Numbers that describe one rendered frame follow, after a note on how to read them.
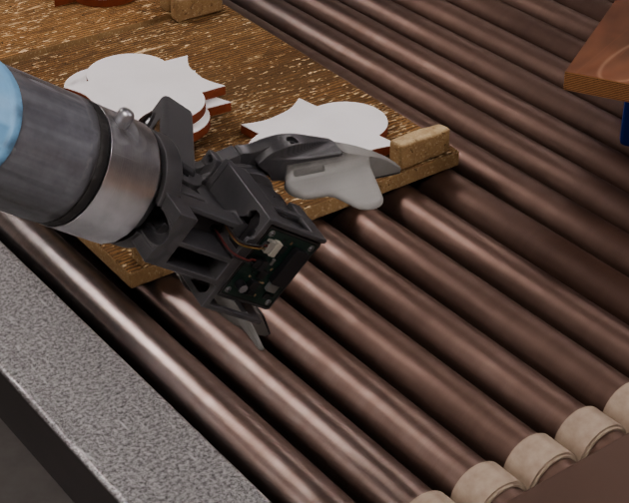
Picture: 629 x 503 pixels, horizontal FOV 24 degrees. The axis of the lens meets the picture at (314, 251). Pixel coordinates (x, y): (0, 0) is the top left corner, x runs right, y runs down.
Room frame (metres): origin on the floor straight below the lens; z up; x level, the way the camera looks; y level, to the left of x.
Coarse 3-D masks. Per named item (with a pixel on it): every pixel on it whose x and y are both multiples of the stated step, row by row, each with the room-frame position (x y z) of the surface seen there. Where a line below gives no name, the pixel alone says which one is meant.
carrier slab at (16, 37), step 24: (0, 0) 1.52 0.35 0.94; (24, 0) 1.52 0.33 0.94; (48, 0) 1.52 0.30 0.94; (144, 0) 1.52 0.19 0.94; (0, 24) 1.45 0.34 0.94; (24, 24) 1.45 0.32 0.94; (48, 24) 1.45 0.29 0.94; (72, 24) 1.45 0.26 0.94; (96, 24) 1.45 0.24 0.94; (120, 24) 1.45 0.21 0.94; (144, 24) 1.46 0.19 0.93; (0, 48) 1.39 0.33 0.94; (24, 48) 1.39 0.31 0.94; (48, 48) 1.40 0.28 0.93
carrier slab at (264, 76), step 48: (96, 48) 1.39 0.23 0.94; (144, 48) 1.39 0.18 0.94; (192, 48) 1.39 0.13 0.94; (240, 48) 1.39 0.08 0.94; (288, 48) 1.39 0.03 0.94; (240, 96) 1.28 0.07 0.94; (288, 96) 1.28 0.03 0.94; (336, 96) 1.28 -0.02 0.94; (240, 144) 1.19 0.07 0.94; (384, 192) 1.13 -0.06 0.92
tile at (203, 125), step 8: (208, 104) 1.21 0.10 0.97; (216, 104) 1.21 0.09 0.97; (224, 104) 1.21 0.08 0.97; (208, 112) 1.19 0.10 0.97; (216, 112) 1.21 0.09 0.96; (224, 112) 1.21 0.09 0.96; (200, 120) 1.18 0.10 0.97; (208, 120) 1.18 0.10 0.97; (200, 128) 1.16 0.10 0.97; (208, 128) 1.18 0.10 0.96; (200, 136) 1.16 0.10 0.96
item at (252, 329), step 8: (216, 296) 0.79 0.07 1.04; (224, 304) 0.79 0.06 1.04; (232, 304) 0.78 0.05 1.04; (232, 320) 0.80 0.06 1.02; (240, 320) 0.78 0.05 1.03; (264, 320) 0.81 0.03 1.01; (248, 328) 0.76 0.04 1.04; (256, 328) 0.81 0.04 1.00; (264, 328) 0.81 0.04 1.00; (256, 336) 0.76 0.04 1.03; (256, 344) 0.76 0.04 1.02
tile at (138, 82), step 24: (96, 72) 1.26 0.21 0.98; (120, 72) 1.26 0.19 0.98; (144, 72) 1.26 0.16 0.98; (168, 72) 1.26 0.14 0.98; (192, 72) 1.26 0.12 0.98; (96, 96) 1.21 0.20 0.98; (120, 96) 1.21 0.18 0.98; (144, 96) 1.21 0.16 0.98; (168, 96) 1.21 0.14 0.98; (192, 96) 1.21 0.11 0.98; (216, 96) 1.22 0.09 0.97
